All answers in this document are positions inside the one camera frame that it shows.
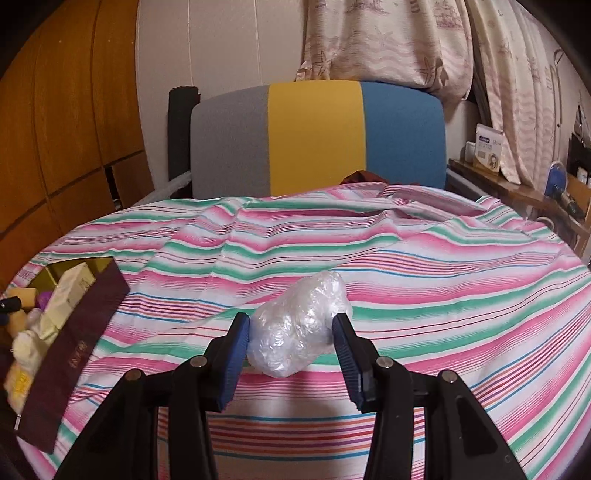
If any black desk organizer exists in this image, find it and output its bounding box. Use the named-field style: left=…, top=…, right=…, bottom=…
left=567, top=134, right=591, bottom=183

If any clear plastic wrap ball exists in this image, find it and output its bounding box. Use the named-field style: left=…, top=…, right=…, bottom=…
left=247, top=271, right=354, bottom=379

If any cream snack box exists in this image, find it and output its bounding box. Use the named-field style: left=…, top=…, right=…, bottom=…
left=46, top=261, right=98, bottom=330

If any wooden panelled wardrobe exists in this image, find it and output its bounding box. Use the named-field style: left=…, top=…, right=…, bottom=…
left=0, top=0, right=155, bottom=278

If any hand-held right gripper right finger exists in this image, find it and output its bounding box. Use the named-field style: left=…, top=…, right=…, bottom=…
left=331, top=313, right=529, bottom=480

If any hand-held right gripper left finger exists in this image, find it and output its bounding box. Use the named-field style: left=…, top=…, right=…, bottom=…
left=53, top=313, right=251, bottom=480

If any white metal stand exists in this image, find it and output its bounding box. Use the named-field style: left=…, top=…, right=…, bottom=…
left=551, top=48, right=566, bottom=162

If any wooden shelf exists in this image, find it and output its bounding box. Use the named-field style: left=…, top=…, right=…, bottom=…
left=448, top=158, right=591, bottom=259

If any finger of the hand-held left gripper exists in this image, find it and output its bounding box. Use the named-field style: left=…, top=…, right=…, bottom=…
left=0, top=298, right=21, bottom=326

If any white carton box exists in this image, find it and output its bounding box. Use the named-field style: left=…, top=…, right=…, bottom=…
left=473, top=124, right=506, bottom=176

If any yellow label rice cracker packet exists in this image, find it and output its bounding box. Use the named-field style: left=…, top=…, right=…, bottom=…
left=4, top=364, right=38, bottom=414

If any grey yellow blue chair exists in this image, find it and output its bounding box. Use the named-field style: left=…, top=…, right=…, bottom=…
left=190, top=80, right=448, bottom=199

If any white round bun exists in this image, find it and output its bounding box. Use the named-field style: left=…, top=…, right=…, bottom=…
left=11, top=330, right=47, bottom=370

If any dark red cloth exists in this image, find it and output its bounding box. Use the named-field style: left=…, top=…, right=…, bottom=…
left=339, top=171, right=386, bottom=186

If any pink patterned curtain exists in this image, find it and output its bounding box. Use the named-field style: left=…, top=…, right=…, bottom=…
left=295, top=0, right=573, bottom=183

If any pink green striped tablecloth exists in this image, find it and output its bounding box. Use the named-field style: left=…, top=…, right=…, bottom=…
left=7, top=182, right=591, bottom=480

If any gold metal tin box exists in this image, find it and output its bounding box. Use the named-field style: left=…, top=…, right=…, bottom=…
left=7, top=257, right=131, bottom=453

